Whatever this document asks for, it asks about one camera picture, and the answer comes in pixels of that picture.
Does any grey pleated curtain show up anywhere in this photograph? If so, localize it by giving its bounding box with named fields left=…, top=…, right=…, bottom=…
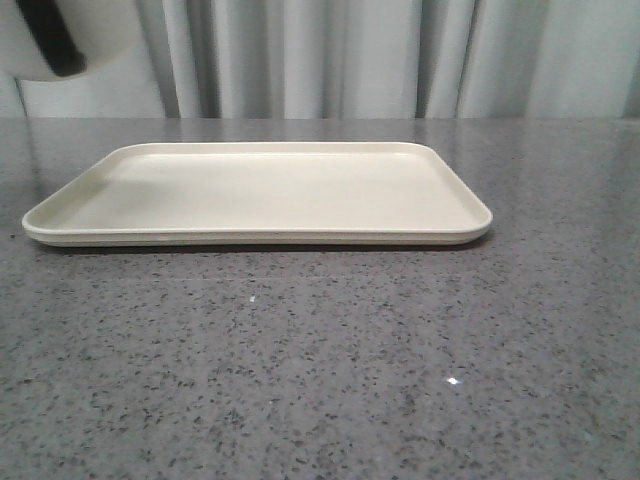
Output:
left=1, top=1, right=639, bottom=119

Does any white smiley mug black handle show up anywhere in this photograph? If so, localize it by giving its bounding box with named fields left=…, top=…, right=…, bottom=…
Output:
left=1, top=0, right=141, bottom=82

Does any cream rectangular plastic tray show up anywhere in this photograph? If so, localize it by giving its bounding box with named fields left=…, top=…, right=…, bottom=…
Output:
left=22, top=142, right=493, bottom=247

